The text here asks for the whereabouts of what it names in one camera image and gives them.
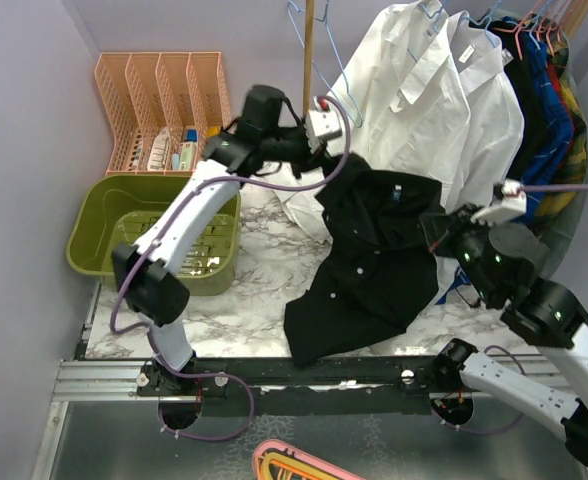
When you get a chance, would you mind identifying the blue plaid shirt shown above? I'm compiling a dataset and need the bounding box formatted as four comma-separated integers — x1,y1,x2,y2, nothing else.
433,17,575,306

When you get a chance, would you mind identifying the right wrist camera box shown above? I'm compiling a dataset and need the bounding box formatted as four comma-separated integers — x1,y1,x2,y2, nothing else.
471,179,527,225

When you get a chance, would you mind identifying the olive green plastic basin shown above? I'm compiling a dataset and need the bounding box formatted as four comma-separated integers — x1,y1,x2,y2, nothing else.
66,174,241,296

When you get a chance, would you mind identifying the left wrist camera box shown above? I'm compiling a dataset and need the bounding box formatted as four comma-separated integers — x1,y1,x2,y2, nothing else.
304,97,343,151

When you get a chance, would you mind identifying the white shirt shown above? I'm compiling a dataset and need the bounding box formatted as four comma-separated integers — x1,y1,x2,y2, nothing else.
423,10,525,306
273,0,475,246

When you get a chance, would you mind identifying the black hanging shirt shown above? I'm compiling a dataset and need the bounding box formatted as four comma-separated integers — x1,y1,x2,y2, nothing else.
489,20,548,185

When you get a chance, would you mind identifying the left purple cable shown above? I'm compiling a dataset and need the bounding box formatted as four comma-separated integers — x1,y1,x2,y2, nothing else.
109,95,353,442

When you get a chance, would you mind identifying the black shirt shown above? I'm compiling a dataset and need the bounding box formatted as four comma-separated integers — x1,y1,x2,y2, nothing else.
284,154,443,367
489,20,548,185

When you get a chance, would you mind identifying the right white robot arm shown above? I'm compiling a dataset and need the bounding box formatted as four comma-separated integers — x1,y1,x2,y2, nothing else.
419,205,588,468

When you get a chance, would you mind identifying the black mounting rail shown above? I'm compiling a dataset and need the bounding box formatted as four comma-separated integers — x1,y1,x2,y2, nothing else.
136,356,458,417

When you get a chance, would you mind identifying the pink hanger stack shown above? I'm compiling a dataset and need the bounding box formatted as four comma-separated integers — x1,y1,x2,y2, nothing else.
252,439,360,479

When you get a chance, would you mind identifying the wooden rack pole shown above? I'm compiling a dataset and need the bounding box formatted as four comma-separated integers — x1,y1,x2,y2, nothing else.
302,0,315,113

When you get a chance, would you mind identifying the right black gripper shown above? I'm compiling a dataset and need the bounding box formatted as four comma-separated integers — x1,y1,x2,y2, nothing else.
420,201,500,303

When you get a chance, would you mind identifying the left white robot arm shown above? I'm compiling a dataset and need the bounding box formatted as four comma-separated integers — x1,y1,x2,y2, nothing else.
111,85,342,395

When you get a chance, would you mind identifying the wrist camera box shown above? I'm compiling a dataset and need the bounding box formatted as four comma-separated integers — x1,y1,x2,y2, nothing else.
304,97,343,151
471,179,527,225

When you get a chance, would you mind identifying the peach plastic file organizer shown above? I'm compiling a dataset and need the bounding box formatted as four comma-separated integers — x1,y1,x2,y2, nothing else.
94,51,232,176

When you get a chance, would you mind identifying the yellow plaid shirt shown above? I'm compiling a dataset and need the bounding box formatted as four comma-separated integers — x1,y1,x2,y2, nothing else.
532,34,588,236

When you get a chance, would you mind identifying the front white shirt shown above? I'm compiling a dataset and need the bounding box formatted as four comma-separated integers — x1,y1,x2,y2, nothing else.
273,0,475,246

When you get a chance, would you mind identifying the empty light blue hanger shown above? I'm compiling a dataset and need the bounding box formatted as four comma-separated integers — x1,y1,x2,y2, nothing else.
286,0,365,129

